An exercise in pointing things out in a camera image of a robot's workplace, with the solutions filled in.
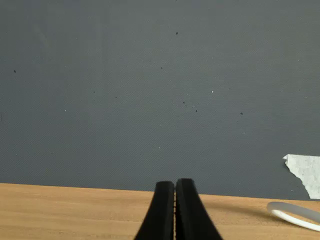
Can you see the dark grey mat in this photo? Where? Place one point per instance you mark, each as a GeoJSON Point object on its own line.
{"type": "Point", "coordinates": [150, 95]}

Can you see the white tape strip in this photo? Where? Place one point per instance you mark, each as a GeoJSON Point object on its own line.
{"type": "Point", "coordinates": [306, 172]}

